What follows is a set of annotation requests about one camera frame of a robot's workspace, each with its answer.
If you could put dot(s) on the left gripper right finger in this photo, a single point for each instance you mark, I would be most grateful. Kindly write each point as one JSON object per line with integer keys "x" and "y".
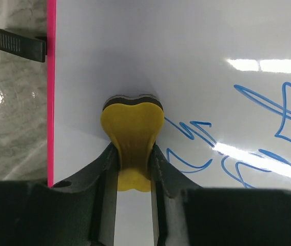
{"x": 171, "y": 191}

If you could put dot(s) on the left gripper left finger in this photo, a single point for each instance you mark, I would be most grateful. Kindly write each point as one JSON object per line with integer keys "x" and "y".
{"x": 88, "y": 202}

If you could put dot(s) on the yellow whiteboard eraser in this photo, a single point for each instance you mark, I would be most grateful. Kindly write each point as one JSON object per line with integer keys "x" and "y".
{"x": 133, "y": 125}

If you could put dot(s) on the pink framed whiteboard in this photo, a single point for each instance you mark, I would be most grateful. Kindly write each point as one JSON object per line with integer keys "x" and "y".
{"x": 221, "y": 70}

